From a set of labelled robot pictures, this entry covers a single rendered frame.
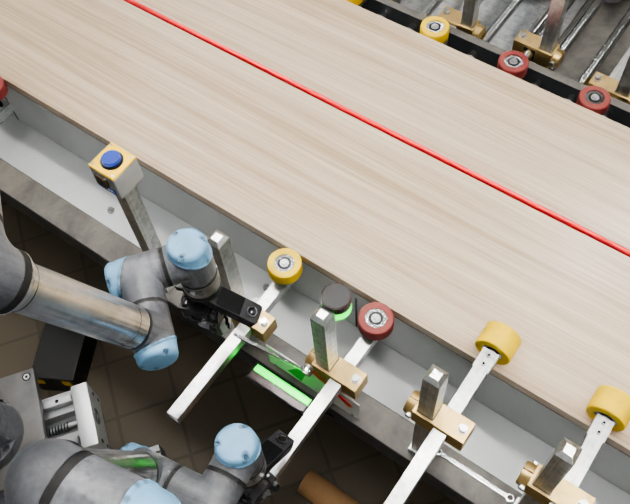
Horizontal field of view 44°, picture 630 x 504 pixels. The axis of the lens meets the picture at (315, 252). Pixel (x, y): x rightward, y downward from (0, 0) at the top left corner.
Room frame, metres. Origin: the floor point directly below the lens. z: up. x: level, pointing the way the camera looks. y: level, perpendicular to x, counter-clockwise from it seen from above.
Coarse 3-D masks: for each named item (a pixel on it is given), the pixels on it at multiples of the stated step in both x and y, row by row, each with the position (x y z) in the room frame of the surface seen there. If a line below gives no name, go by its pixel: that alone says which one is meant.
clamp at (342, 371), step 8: (312, 352) 0.69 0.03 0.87; (312, 360) 0.68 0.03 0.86; (344, 360) 0.66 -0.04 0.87; (320, 368) 0.65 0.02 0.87; (336, 368) 0.65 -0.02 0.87; (344, 368) 0.65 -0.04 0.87; (352, 368) 0.64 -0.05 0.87; (320, 376) 0.65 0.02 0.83; (328, 376) 0.64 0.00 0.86; (336, 376) 0.63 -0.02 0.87; (344, 376) 0.63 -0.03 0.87; (360, 376) 0.62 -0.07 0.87; (344, 384) 0.61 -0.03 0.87; (352, 384) 0.61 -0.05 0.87; (360, 384) 0.61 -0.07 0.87; (344, 392) 0.61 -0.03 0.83; (352, 392) 0.59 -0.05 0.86; (360, 392) 0.61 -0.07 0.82
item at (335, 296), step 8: (328, 288) 0.72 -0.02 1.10; (336, 288) 0.72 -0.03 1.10; (344, 288) 0.72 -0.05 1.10; (328, 296) 0.70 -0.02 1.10; (336, 296) 0.70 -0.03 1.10; (344, 296) 0.70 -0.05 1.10; (328, 304) 0.69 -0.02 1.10; (336, 304) 0.68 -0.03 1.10; (344, 304) 0.68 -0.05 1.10; (336, 320) 0.67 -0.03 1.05
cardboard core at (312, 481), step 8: (312, 472) 0.65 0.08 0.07; (304, 480) 0.62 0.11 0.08; (312, 480) 0.62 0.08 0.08; (320, 480) 0.62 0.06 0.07; (304, 488) 0.60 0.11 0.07; (312, 488) 0.60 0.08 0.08; (320, 488) 0.59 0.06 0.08; (328, 488) 0.59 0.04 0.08; (336, 488) 0.59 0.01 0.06; (304, 496) 0.58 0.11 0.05; (312, 496) 0.58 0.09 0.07; (320, 496) 0.57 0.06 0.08; (328, 496) 0.57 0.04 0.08; (336, 496) 0.57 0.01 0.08; (344, 496) 0.57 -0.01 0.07
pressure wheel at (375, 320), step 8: (368, 304) 0.78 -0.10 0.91; (376, 304) 0.77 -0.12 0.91; (384, 304) 0.77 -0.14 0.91; (360, 312) 0.76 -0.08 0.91; (368, 312) 0.76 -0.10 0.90; (376, 312) 0.76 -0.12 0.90; (384, 312) 0.75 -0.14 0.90; (392, 312) 0.75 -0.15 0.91; (360, 320) 0.74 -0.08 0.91; (368, 320) 0.74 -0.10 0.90; (376, 320) 0.73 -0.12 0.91; (384, 320) 0.73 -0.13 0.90; (392, 320) 0.73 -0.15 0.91; (360, 328) 0.72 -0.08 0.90; (368, 328) 0.72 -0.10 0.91; (376, 328) 0.72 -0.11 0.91; (384, 328) 0.71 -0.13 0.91; (392, 328) 0.72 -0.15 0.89; (368, 336) 0.71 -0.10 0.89; (376, 336) 0.70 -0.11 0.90; (384, 336) 0.70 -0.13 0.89
